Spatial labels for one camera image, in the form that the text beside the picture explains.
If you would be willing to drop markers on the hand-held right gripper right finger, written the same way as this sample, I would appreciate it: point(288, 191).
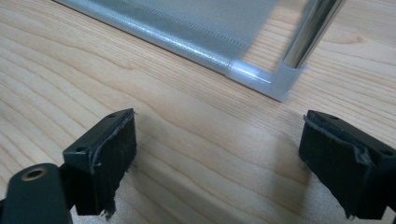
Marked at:
point(342, 161)

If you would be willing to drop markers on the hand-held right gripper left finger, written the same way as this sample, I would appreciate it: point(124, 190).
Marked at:
point(106, 161)

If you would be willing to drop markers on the metal rack with grey shelves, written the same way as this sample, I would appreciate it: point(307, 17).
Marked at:
point(199, 28)

